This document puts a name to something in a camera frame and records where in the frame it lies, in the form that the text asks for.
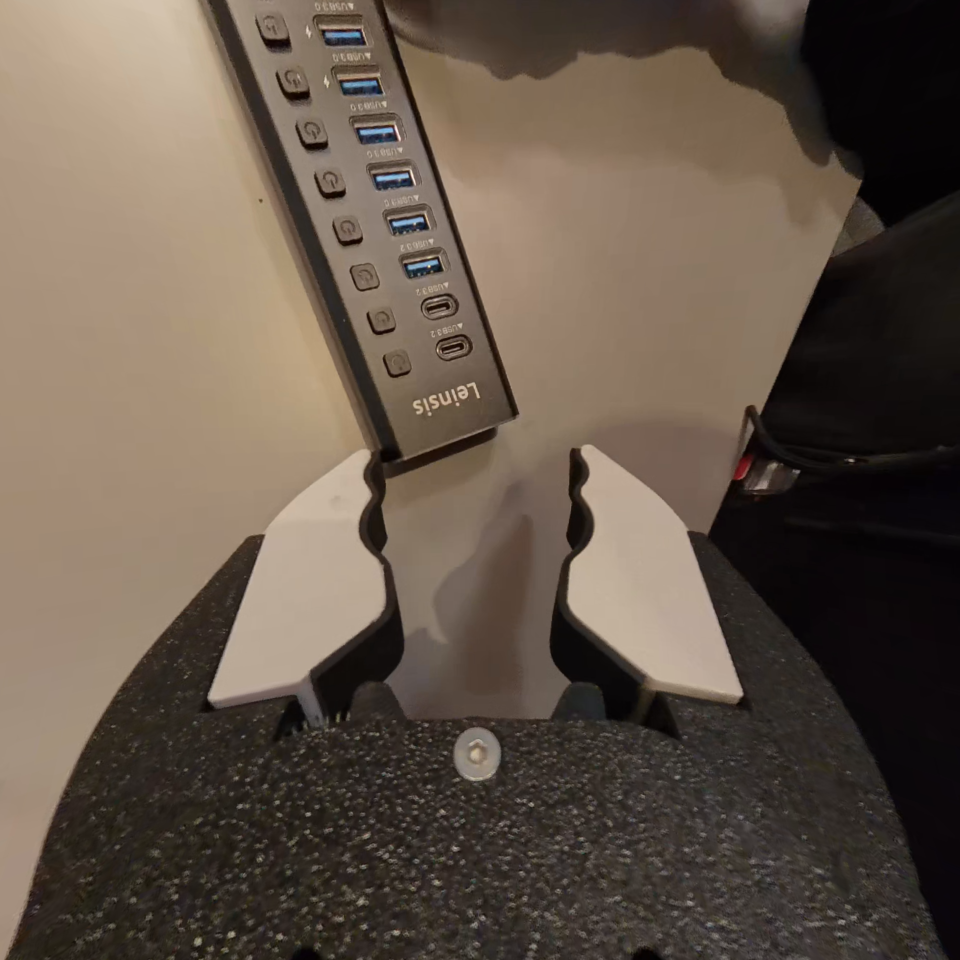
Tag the grey desk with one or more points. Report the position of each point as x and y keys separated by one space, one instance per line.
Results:
x=135 y=300

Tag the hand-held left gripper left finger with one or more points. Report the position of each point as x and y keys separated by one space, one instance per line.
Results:
x=314 y=585

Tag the black USB hub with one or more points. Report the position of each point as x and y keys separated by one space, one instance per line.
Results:
x=352 y=188

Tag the small red silver object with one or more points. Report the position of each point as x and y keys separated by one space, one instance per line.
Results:
x=762 y=474

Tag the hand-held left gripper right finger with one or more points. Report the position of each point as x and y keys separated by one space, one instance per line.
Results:
x=644 y=585

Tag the person's black jacket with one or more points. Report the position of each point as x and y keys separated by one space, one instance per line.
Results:
x=862 y=600

